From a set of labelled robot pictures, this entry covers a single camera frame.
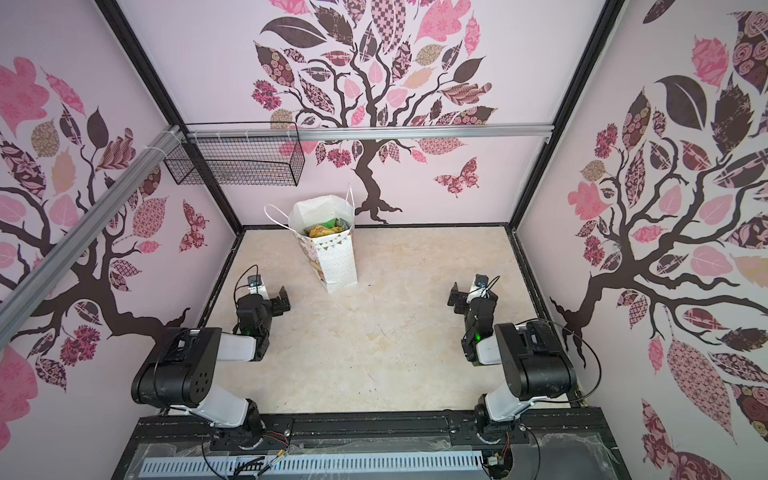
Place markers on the yellow mango candy bag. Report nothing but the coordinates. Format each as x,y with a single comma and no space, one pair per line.
321,230

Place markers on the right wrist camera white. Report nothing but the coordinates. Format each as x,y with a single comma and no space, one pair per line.
481,288

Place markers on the white patterned paper bag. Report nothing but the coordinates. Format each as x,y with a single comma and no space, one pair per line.
332,257

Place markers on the aluminium rail left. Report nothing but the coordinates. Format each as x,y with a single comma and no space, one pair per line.
19,306

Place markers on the black wire basket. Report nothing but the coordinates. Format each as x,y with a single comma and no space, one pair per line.
259,153

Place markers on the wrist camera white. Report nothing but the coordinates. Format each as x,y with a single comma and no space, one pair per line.
481,288
257,285

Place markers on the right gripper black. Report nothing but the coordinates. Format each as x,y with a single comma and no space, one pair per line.
459,298

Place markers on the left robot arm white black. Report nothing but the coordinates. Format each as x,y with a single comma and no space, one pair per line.
179,373

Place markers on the green snack bag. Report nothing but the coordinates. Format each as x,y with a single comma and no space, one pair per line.
336,225

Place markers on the aluminium rail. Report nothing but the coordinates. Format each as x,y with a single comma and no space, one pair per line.
19,306
377,133

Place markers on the white slotted cable duct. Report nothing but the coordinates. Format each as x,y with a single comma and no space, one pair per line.
306,466

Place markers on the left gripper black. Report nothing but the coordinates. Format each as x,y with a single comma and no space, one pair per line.
276,303

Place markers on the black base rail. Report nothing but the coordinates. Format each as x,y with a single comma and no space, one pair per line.
461,428

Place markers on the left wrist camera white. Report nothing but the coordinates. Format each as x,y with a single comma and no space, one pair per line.
257,285

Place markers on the aluminium rail back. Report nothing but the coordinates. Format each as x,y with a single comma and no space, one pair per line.
377,133

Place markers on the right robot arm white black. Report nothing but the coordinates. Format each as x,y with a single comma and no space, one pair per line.
535,366

